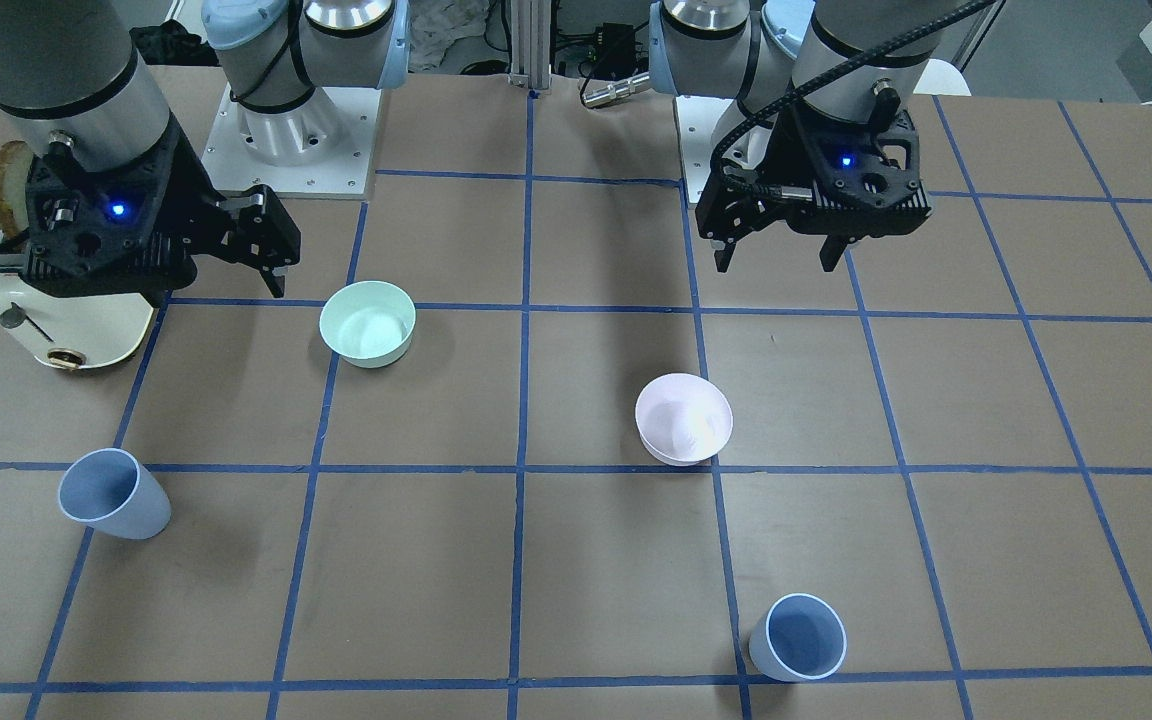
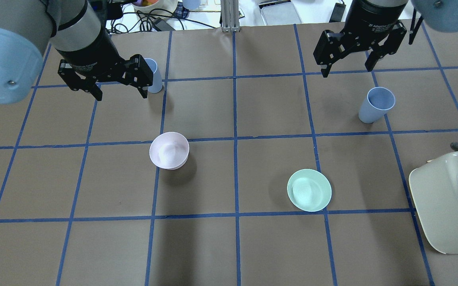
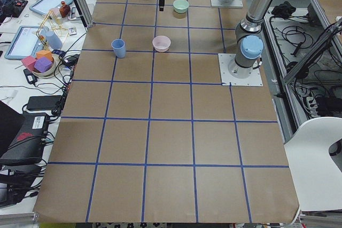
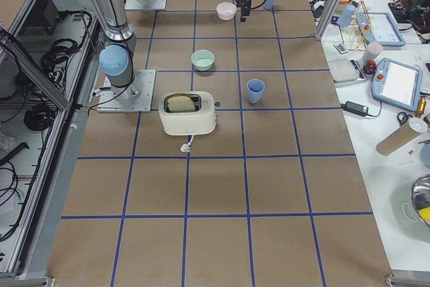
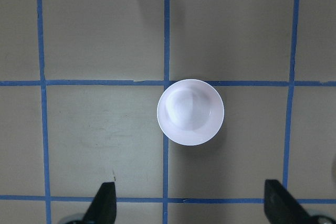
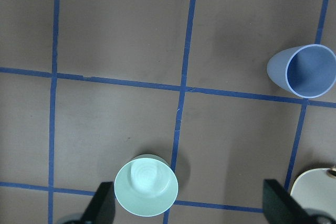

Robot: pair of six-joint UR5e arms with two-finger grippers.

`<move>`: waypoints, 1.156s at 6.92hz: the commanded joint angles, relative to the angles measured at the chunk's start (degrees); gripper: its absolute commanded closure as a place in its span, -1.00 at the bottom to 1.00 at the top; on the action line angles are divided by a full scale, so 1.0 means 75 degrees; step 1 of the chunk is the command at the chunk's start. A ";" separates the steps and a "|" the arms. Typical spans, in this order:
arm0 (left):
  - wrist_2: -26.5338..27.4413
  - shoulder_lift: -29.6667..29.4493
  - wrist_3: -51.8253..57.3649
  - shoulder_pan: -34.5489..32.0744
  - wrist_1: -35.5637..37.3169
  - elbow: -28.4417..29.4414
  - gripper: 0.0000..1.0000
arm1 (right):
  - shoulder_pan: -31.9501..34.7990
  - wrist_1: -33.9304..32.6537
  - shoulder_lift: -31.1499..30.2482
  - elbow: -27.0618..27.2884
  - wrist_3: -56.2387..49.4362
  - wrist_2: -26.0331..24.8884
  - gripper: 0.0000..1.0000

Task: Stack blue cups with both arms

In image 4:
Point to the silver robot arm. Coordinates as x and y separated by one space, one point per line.
116 59

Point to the pink bowl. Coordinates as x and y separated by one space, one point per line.
226 10

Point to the green bowl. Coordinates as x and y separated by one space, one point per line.
202 60

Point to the blue cup on rack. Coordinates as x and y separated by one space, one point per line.
346 16

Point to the bread slice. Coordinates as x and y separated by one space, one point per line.
180 103

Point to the wooden cup rack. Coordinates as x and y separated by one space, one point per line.
355 35

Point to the cream toaster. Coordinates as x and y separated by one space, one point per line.
200 121

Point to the kitchen scale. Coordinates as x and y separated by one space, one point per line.
346 72

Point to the teach pendant far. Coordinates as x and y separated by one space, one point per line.
379 27

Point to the teach pendant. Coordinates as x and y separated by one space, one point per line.
397 84
379 27

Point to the pink cup on table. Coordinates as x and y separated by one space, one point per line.
372 51

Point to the red apple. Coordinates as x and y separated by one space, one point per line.
370 67

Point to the black power adapter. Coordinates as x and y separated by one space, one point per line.
355 108

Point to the teach pendant near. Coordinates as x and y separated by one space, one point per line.
397 84

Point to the brass cylinder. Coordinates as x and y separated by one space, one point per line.
422 102

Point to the cardboard tube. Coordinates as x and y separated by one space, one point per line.
404 134

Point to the steel mixing bowl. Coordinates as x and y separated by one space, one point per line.
416 209

